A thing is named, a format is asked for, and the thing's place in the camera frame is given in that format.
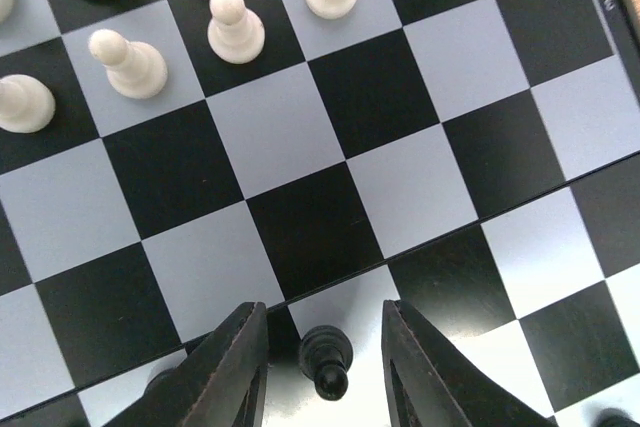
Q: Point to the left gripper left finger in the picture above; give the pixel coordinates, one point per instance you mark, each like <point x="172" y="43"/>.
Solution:
<point x="221" y="383"/>

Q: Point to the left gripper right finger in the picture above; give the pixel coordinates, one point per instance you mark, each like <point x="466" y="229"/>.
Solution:
<point x="429" y="382"/>

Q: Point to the black pawn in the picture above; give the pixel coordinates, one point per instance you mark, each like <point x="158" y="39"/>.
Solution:
<point x="157" y="380"/>
<point x="615" y="418"/>
<point x="325" y="355"/>

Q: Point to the black silver chess board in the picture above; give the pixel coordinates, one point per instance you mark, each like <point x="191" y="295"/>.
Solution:
<point x="476" y="158"/>

